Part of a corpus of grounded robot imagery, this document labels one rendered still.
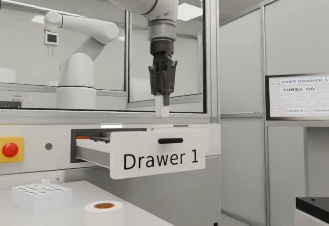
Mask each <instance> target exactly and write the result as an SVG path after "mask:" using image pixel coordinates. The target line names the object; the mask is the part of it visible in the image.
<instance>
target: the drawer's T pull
mask: <svg viewBox="0 0 329 226"><path fill-rule="evenodd" d="M182 142H183V138H159V139H158V143H159V144H173V143H182Z"/></svg>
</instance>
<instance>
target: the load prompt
mask: <svg viewBox="0 0 329 226"><path fill-rule="evenodd" d="M279 83H280V86H281V85H305V84H329V76H321V77H300V78H279Z"/></svg>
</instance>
